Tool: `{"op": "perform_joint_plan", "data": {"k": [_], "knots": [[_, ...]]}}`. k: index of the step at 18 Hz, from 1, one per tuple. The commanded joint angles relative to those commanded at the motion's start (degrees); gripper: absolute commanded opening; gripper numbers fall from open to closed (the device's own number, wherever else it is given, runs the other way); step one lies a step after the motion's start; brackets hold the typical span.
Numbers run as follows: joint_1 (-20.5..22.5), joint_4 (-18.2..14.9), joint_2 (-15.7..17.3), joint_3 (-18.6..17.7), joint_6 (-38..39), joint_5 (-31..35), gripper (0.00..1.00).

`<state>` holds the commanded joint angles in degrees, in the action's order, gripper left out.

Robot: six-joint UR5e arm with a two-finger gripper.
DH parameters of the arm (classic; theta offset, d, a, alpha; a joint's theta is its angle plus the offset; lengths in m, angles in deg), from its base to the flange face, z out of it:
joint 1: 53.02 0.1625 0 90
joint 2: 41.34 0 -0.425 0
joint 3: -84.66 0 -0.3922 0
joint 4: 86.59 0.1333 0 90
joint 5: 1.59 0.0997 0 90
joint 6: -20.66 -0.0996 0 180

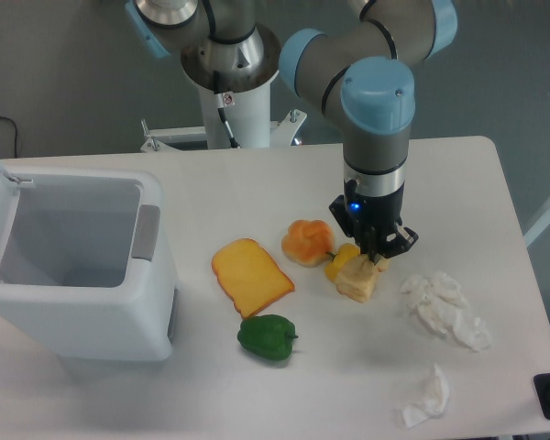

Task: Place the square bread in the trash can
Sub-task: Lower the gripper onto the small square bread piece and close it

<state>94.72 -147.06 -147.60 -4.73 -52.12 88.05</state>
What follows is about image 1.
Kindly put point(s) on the green bell pepper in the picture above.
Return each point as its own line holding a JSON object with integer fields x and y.
{"x": 268, "y": 336}

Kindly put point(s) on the large crumpled white tissue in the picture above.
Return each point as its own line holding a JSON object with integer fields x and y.
{"x": 441, "y": 306}

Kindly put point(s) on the toast slice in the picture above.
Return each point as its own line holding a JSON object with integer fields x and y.
{"x": 249, "y": 276}

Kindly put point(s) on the white trash can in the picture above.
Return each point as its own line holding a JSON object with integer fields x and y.
{"x": 85, "y": 265}

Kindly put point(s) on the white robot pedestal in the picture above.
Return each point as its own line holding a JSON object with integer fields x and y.
{"x": 230, "y": 121}

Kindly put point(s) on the small crumpled white tissue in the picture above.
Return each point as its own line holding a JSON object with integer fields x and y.
{"x": 423, "y": 398}

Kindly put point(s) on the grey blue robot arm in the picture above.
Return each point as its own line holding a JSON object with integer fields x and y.
{"x": 360, "y": 82}

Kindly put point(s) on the square bread cube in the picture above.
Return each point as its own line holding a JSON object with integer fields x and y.
{"x": 358, "y": 277}

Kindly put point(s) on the round orange bread roll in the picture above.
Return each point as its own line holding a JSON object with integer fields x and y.
{"x": 308, "y": 242}

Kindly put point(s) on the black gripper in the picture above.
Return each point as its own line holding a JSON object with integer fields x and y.
{"x": 375, "y": 223}

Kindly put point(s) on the yellow bell pepper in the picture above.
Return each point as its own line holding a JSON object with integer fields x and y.
{"x": 343, "y": 255}

